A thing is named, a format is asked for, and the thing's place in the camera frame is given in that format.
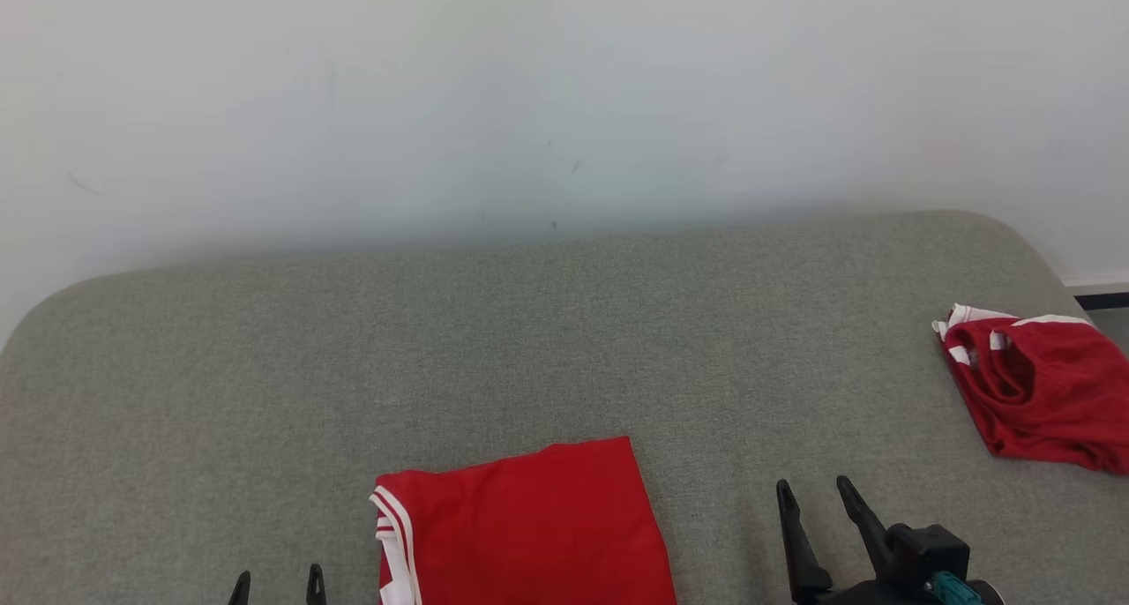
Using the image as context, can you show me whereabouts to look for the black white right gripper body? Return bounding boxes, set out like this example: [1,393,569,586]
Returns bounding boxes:
[792,577,1006,605]

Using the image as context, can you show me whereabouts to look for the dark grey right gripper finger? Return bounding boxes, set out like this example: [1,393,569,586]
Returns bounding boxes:
[776,479,834,601]
[836,475,897,581]

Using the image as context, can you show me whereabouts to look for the red Bulls jersey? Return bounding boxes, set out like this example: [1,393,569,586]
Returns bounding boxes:
[369,436,678,605]

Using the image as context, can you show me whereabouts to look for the red Bulls 23 shorts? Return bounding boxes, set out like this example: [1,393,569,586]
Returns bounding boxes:
[931,303,1129,475]

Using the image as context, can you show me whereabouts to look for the grey fabric sofa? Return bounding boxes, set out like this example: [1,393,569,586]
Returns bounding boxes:
[0,210,1129,605]

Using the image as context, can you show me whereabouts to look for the teal cable connector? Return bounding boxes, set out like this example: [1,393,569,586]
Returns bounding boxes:
[935,571,984,605]

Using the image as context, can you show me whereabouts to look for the wall skirting strip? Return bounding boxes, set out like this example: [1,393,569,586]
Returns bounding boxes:
[1063,279,1129,311]

